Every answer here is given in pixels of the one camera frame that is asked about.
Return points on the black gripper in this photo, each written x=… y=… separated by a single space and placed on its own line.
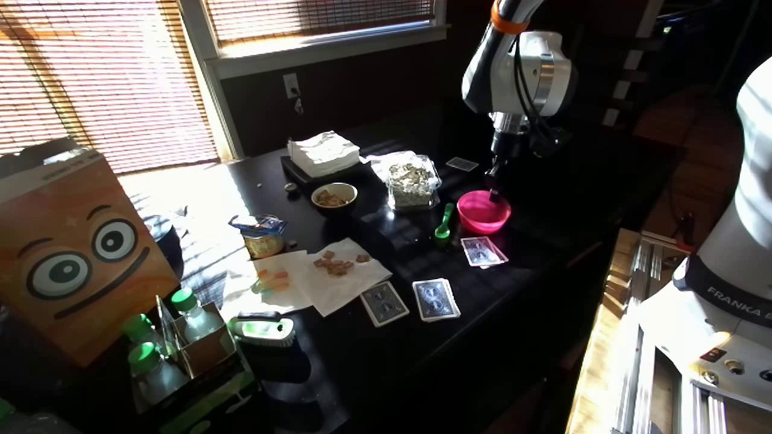
x=505 y=147

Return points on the pink plastic bowl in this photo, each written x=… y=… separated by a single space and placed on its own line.
x=483 y=213

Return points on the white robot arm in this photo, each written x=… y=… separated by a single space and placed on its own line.
x=516 y=77

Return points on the white bowl of cereal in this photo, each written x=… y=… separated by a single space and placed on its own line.
x=334 y=196

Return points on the blue playing card deck right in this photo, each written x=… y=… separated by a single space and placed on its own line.
x=481 y=252

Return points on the blue playing card deck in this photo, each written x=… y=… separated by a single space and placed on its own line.
x=434 y=300
x=481 y=252

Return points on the green plastic spoon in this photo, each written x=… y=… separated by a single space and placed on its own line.
x=441 y=230

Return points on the black tray under napkins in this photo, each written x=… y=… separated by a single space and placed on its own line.
x=306 y=182

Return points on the blue playing card deck middle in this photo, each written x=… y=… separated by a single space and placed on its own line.
x=434 y=300

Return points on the blue playing card left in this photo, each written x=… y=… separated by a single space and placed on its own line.
x=384 y=304

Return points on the white paper napkin with cereal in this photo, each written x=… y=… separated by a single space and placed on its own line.
x=324 y=281

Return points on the white green small device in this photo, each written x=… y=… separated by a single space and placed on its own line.
x=264 y=330

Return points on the green lid glass bottle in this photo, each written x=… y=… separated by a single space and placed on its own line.
x=202 y=330

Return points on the orange smiley face box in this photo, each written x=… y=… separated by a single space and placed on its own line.
x=76 y=259

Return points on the wall power outlet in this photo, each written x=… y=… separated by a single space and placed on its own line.
x=293 y=89

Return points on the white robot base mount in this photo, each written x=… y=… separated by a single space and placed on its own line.
x=725 y=380

